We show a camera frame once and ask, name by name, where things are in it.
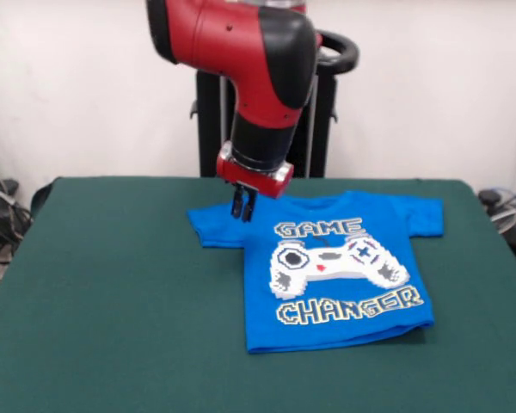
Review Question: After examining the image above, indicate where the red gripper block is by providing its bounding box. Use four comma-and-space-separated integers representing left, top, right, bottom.
216, 140, 295, 224

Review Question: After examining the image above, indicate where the blue printed t-shirt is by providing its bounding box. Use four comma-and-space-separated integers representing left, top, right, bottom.
186, 190, 446, 355

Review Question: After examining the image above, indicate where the dark green table cloth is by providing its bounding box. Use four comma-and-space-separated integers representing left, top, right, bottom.
0, 176, 516, 413

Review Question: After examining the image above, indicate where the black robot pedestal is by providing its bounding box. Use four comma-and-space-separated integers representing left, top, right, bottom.
187, 28, 360, 178

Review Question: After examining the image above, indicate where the black cable tangle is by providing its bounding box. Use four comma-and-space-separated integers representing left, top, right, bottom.
0, 137, 34, 263

